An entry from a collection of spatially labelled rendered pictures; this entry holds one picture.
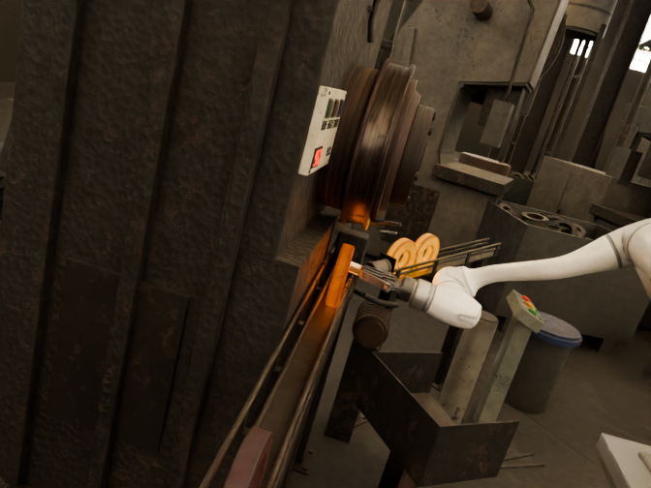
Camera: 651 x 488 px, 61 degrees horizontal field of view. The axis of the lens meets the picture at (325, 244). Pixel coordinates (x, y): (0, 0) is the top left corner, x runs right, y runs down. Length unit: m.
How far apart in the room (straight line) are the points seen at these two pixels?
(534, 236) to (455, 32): 1.58
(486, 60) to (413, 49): 0.54
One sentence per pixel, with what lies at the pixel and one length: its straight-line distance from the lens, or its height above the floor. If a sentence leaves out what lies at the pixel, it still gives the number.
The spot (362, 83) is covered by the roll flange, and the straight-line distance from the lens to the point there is 1.46.
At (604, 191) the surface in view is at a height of 0.97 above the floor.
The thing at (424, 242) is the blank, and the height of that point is 0.77.
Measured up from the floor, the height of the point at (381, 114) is 1.21.
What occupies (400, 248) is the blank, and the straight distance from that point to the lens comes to 2.04.
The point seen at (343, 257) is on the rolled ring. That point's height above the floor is 0.82.
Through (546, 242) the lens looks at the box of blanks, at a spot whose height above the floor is 0.66.
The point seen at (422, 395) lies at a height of 0.61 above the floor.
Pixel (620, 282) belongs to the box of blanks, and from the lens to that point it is 4.08.
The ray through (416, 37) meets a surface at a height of 1.71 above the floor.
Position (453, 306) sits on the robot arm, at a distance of 1.67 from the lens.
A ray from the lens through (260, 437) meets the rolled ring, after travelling 0.86.
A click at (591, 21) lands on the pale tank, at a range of 10.35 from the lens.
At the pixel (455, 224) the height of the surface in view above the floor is 0.50.
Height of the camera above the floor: 1.25
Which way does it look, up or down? 16 degrees down
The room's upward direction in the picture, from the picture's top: 15 degrees clockwise
